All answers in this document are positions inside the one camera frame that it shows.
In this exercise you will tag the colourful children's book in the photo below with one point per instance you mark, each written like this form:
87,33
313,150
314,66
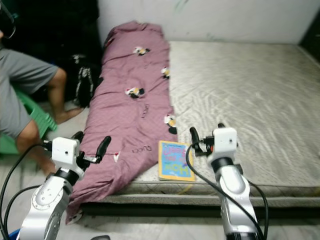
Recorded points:
175,161

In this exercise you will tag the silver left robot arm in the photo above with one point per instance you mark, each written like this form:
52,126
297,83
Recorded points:
47,205

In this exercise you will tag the green plastic chair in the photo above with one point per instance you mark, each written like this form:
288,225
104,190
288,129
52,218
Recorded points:
42,120

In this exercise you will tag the maroon printed blanket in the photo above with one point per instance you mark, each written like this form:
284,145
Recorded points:
130,110

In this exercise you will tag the grey quilted mattress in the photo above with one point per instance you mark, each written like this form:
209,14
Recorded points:
245,85

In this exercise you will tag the black bag white print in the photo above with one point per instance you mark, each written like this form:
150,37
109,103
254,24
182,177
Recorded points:
85,80

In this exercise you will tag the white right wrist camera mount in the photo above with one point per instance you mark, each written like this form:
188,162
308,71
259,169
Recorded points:
225,140

